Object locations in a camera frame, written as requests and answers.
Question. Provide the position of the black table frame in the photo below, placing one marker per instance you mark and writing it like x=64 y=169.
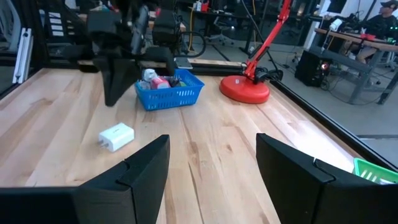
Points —
x=311 y=115

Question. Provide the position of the silver aluminium extrusion bar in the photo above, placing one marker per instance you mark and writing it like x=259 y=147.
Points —
x=23 y=56

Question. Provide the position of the white charger black face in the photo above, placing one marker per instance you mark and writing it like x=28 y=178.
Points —
x=174 y=82

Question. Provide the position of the wooden top desk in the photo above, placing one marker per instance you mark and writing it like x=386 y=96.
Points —
x=357 y=39

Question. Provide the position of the green plastic basket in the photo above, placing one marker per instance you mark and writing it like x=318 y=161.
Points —
x=373 y=169

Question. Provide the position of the blue plastic basket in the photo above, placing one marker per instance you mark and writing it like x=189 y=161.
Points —
x=174 y=96

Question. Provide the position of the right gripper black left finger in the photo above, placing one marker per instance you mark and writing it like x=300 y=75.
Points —
x=93 y=205

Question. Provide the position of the black office chair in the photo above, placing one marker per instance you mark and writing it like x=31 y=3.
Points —
x=221 y=29

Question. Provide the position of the small red box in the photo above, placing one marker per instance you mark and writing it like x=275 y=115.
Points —
x=204 y=7

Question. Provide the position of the black computer tower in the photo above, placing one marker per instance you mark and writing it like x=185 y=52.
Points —
x=311 y=70

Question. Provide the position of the red desk lamp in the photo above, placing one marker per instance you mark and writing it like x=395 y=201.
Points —
x=244 y=90

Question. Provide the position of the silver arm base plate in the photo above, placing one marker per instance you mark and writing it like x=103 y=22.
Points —
x=183 y=63

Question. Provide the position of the grey office chair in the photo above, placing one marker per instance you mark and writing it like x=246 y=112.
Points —
x=7 y=25

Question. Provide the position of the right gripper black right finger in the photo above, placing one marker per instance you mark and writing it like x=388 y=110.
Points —
x=311 y=199

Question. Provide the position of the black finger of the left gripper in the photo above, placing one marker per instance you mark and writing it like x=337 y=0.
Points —
x=164 y=59
x=116 y=81

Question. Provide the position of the person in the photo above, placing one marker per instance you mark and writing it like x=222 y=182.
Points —
x=379 y=25

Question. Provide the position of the cyan white charger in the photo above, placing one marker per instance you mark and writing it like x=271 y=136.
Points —
x=143 y=85

